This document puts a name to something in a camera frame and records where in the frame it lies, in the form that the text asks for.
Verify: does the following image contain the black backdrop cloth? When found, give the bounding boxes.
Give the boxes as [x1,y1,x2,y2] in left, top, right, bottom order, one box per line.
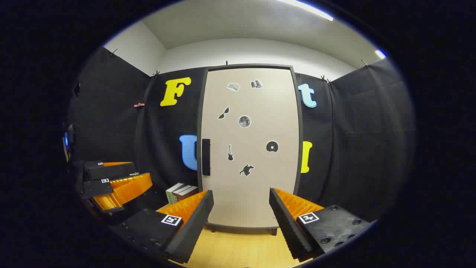
[67,47,415,224]

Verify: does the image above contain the brown white book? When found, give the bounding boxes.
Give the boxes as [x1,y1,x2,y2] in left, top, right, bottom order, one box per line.
[173,185,192,203]

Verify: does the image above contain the dark grey cabinet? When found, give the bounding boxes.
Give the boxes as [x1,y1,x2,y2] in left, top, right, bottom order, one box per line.
[196,64,303,236]

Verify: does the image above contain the long ceiling light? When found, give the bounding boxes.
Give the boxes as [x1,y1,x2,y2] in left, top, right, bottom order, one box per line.
[275,0,334,22]

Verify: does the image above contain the green white book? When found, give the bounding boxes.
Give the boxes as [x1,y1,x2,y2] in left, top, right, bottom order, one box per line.
[165,182,184,204]

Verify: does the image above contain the beige cabinet door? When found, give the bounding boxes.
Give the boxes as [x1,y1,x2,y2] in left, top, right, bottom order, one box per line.
[201,68,300,228]

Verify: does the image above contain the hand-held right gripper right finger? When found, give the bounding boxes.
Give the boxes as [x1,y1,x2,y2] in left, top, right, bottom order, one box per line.
[269,188,376,261]

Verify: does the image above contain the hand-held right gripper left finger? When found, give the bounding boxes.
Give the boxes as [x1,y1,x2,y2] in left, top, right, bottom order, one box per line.
[112,190,215,265]

